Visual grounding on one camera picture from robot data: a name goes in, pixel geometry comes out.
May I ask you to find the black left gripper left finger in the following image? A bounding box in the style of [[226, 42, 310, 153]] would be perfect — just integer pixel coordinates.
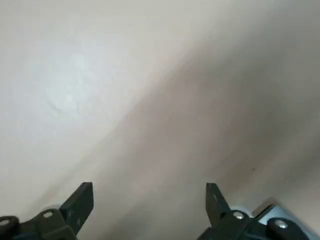
[[0, 182, 95, 240]]

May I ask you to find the grey laptop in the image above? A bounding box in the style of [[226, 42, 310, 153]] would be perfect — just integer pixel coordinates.
[[251, 197, 320, 240]]

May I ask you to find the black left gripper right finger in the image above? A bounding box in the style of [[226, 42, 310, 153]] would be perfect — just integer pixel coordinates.
[[199, 182, 310, 240]]

